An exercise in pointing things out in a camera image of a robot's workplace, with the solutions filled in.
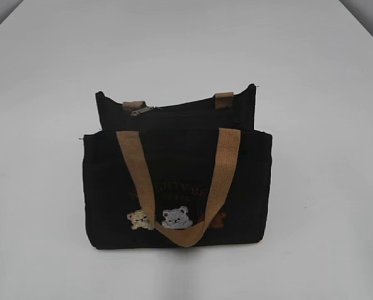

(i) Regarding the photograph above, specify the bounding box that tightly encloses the black canvas tote bag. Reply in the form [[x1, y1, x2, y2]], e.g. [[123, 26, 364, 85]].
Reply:
[[83, 84, 272, 250]]

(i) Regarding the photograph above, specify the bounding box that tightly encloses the silver zipper pull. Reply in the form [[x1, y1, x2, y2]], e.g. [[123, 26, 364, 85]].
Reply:
[[130, 106, 158, 116]]

